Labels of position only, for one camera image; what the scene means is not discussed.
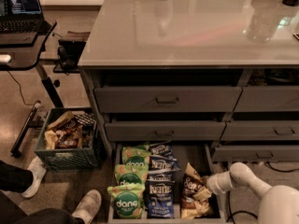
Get back green Dang bag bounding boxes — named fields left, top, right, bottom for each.
left=121, top=147, right=151, bottom=167

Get black laptop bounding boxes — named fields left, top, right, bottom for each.
left=0, top=0, right=44, bottom=34

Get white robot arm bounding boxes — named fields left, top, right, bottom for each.
left=206, top=162, right=299, bottom=224

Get grey counter cabinet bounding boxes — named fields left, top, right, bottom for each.
left=78, top=0, right=299, bottom=224

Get blue kettle bag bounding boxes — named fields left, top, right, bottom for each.
left=147, top=180, right=175, bottom=218
left=149, top=143, right=174, bottom=159
left=149, top=155, right=180, bottom=171
left=148, top=171, right=173, bottom=181

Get white shoe upper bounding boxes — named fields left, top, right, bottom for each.
left=21, top=157, right=47, bottom=199

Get green plastic crate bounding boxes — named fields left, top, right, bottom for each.
left=35, top=107, right=102, bottom=171

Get open bottom left drawer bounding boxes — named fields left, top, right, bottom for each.
left=108, top=142, right=226, bottom=224

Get middle green Dang bag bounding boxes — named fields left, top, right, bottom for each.
left=114, top=164, right=149, bottom=186

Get person's dark trouser leg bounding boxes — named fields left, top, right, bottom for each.
left=0, top=161, right=34, bottom=193

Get top right drawer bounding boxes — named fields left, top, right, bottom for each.
left=235, top=86, right=299, bottom=112

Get middle left drawer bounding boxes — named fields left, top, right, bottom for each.
left=105, top=119, right=225, bottom=141

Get back blue Kettle bag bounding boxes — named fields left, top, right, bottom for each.
left=149, top=143, right=174, bottom=159

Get green dang bag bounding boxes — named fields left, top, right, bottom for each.
left=121, top=147, right=151, bottom=167
left=107, top=183, right=145, bottom=219
left=114, top=164, right=149, bottom=186

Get front green Dang bag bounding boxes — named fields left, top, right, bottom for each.
left=107, top=183, right=145, bottom=219

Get bottom right drawer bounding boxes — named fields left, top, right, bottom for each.
left=212, top=146, right=299, bottom=162

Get white computer mouse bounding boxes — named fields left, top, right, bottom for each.
left=0, top=54, right=11, bottom=63

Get black bag on floor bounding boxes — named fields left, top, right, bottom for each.
left=53, top=31, right=90, bottom=73

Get white shoe lower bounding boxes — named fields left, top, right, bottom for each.
left=72, top=189, right=102, bottom=224

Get top left drawer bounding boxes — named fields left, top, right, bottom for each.
left=93, top=86, right=241, bottom=113

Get thin desk cable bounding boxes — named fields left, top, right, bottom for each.
left=7, top=70, right=36, bottom=107

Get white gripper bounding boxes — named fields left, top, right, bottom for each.
left=203, top=175, right=213, bottom=192

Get middle right drawer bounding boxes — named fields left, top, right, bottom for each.
left=221, top=120, right=299, bottom=141

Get white shoe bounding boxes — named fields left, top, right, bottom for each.
left=21, top=157, right=47, bottom=199
left=72, top=189, right=102, bottom=224

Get person's lower dark leg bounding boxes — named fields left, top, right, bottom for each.
left=0, top=192, right=84, bottom=224

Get front blue Kettle bag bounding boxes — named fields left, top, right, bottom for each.
left=147, top=180, right=175, bottom=218

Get black power cable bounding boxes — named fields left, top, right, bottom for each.
left=221, top=161, right=299, bottom=224

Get black standing desk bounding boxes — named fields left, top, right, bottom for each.
left=0, top=20, right=64, bottom=158

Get snack bags in crate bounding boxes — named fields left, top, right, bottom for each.
left=44, top=111, right=94, bottom=149

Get brown chip bag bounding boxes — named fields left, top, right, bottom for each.
left=180, top=199, right=214, bottom=219
left=181, top=163, right=212, bottom=205

